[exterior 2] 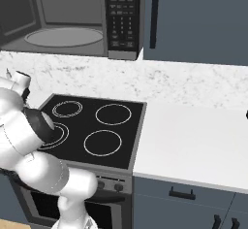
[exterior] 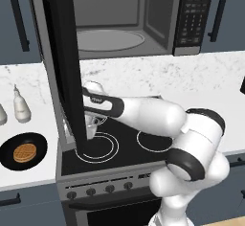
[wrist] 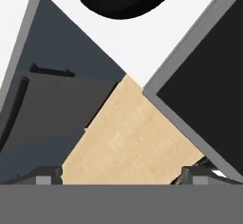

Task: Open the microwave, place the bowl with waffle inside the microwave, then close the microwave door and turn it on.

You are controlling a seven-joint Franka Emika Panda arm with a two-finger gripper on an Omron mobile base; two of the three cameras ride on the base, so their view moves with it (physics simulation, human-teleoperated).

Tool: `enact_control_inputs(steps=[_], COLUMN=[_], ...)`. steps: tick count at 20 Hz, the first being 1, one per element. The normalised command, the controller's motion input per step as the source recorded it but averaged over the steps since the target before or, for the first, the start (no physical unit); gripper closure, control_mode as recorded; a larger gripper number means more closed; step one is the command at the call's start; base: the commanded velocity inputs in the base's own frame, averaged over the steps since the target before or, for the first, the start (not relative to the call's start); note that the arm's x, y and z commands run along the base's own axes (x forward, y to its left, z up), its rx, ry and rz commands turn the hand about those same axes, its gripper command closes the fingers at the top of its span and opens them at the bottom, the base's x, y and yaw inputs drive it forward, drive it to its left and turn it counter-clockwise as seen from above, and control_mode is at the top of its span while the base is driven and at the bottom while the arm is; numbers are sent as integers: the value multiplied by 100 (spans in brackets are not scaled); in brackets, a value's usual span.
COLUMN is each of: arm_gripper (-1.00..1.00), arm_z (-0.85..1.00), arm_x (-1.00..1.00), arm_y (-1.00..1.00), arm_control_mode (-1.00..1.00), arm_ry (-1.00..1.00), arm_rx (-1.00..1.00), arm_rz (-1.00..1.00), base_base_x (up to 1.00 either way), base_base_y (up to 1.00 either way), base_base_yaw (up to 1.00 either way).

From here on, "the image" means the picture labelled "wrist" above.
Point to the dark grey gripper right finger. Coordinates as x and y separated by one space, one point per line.
196 173

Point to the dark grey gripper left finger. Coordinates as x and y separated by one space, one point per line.
47 174

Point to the dark grey cupboard door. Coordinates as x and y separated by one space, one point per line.
57 120

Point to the black bowl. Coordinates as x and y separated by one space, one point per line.
126 3

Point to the dark grey drawer front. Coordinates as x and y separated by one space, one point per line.
60 41

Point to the black appliance with grey frame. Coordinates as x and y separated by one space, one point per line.
205 85

